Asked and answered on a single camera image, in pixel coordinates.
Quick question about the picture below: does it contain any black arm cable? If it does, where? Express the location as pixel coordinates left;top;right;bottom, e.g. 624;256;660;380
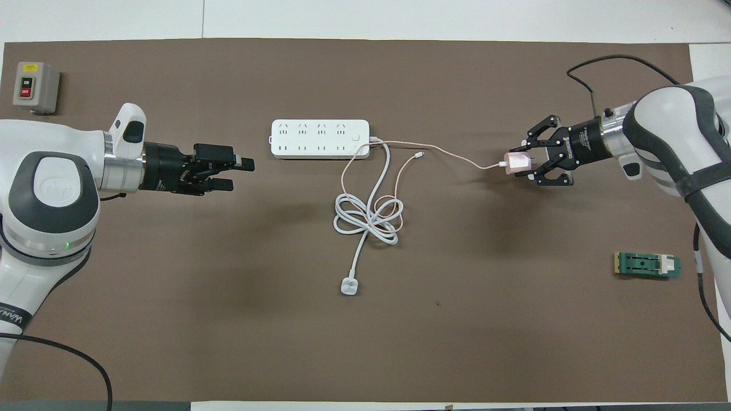
0;333;114;411
567;54;731;343

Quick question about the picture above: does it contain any grey on-off switch box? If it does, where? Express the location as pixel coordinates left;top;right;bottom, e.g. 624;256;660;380
13;61;61;115

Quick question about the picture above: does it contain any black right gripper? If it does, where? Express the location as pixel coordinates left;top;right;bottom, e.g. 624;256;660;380
514;114;612;187

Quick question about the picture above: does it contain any white power strip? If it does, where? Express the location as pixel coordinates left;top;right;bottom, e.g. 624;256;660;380
270;118;371;160

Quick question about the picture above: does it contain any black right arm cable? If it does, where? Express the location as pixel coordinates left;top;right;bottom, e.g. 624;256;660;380
567;54;731;343

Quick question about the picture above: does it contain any brown table mat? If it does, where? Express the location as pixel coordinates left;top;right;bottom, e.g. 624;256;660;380
0;38;729;403

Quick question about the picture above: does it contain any pink charger plug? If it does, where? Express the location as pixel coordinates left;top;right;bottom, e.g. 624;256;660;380
504;151;533;176

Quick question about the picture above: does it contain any green knife switch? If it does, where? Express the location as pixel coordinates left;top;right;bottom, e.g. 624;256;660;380
614;251;682;280

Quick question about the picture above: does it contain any pink charger cable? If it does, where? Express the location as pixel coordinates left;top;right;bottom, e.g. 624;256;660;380
341;139;508;235

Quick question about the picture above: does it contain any white power strip cable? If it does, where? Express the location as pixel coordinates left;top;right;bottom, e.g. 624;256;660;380
333;136;405;296

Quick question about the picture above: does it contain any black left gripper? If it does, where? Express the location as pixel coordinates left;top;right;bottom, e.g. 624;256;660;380
140;142;256;196

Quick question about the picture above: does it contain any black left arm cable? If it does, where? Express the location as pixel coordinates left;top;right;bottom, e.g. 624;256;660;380
0;333;114;411

